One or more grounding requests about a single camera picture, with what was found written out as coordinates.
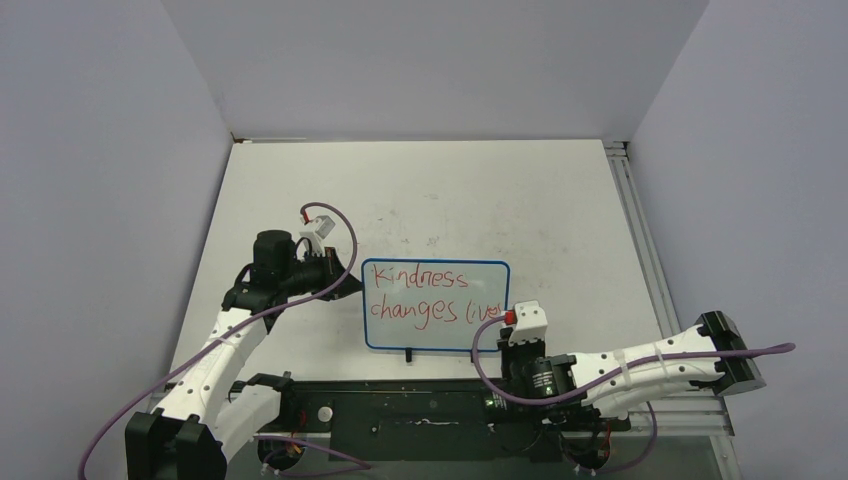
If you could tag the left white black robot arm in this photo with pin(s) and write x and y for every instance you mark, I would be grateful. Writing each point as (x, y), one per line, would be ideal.
(193, 432)

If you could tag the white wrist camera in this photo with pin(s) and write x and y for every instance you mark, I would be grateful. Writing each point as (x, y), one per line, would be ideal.
(314, 233)
(528, 323)

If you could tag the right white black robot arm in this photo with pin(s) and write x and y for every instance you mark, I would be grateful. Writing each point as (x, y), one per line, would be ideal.
(711, 355)

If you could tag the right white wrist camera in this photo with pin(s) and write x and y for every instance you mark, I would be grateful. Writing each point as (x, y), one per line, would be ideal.
(528, 323)

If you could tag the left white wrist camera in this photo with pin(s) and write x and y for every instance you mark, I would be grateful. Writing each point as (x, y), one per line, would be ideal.
(314, 233)

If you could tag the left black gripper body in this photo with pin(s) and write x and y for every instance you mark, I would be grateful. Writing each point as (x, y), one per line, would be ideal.
(318, 272)

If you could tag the blue framed whiteboard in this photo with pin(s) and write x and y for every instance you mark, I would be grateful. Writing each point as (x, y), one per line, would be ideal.
(430, 304)

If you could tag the aluminium frame rail right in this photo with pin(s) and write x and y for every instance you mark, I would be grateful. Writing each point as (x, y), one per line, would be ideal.
(653, 273)

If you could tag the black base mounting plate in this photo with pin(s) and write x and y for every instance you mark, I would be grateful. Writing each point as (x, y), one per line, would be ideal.
(424, 420)

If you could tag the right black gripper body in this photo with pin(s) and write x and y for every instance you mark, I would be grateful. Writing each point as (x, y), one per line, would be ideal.
(513, 357)

